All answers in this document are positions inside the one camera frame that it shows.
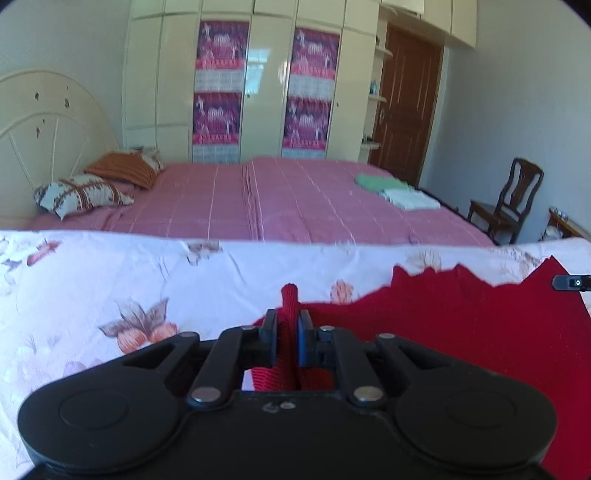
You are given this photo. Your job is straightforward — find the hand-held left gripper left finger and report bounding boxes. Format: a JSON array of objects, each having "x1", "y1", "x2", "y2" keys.
[{"x1": 122, "y1": 308, "x2": 280, "y2": 411}]

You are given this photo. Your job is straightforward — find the cream bed headboard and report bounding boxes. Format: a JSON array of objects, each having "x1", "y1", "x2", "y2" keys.
[{"x1": 0, "y1": 70, "x2": 121, "y2": 217}]

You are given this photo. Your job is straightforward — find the cream wardrobe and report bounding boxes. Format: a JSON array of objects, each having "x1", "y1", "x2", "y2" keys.
[{"x1": 122, "y1": 0, "x2": 476, "y2": 163}]

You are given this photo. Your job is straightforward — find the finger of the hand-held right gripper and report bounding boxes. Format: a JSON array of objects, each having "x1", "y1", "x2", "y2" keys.
[{"x1": 553, "y1": 275, "x2": 591, "y2": 292}]

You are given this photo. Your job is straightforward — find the pink wall poster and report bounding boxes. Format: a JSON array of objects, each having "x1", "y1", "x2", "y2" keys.
[
  {"x1": 194, "y1": 21, "x2": 250, "y2": 93},
  {"x1": 287, "y1": 27, "x2": 341, "y2": 97},
  {"x1": 191, "y1": 92, "x2": 243, "y2": 163},
  {"x1": 281, "y1": 96, "x2": 332, "y2": 160}
]

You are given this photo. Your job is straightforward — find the cream corner shelf unit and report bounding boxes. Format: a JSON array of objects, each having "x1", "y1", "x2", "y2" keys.
[{"x1": 360, "y1": 44, "x2": 393, "y2": 162}]

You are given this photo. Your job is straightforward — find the white floral bedsheet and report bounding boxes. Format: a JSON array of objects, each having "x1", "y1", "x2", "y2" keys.
[{"x1": 0, "y1": 228, "x2": 591, "y2": 468}]

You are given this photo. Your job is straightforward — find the green folded cloth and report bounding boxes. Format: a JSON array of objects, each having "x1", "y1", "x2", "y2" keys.
[{"x1": 354, "y1": 173, "x2": 411, "y2": 193}]

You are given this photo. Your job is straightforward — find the orange striped pillow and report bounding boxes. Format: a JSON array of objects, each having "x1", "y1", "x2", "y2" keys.
[{"x1": 84, "y1": 152, "x2": 160, "y2": 190}]

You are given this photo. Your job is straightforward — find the white folded cloth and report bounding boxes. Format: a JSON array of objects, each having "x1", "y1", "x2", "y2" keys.
[{"x1": 379, "y1": 187, "x2": 441, "y2": 212}]

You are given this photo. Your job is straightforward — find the pink bed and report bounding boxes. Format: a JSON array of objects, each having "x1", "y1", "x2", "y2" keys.
[{"x1": 28, "y1": 156, "x2": 497, "y2": 245}]

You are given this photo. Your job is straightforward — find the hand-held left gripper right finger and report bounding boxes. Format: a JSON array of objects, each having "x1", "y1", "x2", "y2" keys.
[{"x1": 298, "y1": 309, "x2": 446, "y2": 409}]

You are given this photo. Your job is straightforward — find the brown wooden door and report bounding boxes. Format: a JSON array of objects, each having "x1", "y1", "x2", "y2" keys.
[{"x1": 369, "y1": 25, "x2": 444, "y2": 188}]

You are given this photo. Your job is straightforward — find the white brown patterned pillow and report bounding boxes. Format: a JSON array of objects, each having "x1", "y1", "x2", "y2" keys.
[
  {"x1": 33, "y1": 174, "x2": 136, "y2": 221},
  {"x1": 131, "y1": 148, "x2": 167, "y2": 174}
]

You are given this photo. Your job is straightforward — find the dark wooden chair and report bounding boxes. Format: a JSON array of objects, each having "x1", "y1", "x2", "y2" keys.
[{"x1": 467, "y1": 157, "x2": 544, "y2": 244}]

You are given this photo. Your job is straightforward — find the red long-sleeved sweater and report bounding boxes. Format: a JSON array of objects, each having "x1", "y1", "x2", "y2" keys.
[{"x1": 252, "y1": 256, "x2": 591, "y2": 480}]

